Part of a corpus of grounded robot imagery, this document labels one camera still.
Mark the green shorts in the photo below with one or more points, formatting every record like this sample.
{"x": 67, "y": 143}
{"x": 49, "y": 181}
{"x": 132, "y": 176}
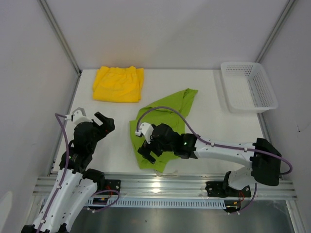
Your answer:
{"x": 180, "y": 101}

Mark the left aluminium corner post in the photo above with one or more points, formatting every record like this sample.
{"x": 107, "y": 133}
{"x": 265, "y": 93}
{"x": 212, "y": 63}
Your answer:
{"x": 59, "y": 34}

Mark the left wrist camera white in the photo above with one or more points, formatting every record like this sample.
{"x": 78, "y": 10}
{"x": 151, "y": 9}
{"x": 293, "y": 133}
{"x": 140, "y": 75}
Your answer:
{"x": 77, "y": 116}

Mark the yellow shorts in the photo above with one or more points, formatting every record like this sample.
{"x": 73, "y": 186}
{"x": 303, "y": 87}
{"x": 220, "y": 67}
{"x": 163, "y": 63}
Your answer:
{"x": 120, "y": 85}

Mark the aluminium mounting rail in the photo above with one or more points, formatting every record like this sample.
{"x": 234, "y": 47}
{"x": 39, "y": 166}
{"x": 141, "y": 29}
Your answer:
{"x": 189, "y": 187}

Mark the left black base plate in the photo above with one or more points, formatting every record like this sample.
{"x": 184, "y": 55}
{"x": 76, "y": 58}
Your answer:
{"x": 110, "y": 186}

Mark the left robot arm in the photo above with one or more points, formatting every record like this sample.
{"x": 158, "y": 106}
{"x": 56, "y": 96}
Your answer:
{"x": 75, "y": 184}

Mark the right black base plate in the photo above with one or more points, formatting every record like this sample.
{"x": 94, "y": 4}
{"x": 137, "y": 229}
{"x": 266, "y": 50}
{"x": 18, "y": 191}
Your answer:
{"x": 220, "y": 190}

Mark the white slotted cable duct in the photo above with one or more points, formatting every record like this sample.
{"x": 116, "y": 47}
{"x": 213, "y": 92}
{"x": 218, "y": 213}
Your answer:
{"x": 201, "y": 203}

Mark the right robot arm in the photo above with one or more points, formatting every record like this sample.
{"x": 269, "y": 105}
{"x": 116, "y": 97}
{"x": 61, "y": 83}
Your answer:
{"x": 260, "y": 160}

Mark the aluminium corner post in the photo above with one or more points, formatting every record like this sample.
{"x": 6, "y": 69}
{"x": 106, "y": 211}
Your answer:
{"x": 59, "y": 34}
{"x": 280, "y": 22}

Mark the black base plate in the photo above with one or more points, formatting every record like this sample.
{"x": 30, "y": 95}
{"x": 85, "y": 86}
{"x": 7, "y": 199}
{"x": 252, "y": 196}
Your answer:
{"x": 220, "y": 190}
{"x": 110, "y": 186}

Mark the white perforated plastic basket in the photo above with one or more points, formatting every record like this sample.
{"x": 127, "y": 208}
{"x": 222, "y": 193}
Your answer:
{"x": 247, "y": 88}

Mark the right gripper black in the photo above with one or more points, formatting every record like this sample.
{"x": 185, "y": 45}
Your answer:
{"x": 145, "y": 151}

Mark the right aluminium corner post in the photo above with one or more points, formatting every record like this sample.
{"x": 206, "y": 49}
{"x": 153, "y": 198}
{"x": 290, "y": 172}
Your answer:
{"x": 280, "y": 22}

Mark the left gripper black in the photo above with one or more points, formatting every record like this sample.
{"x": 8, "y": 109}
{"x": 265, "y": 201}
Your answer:
{"x": 107, "y": 126}

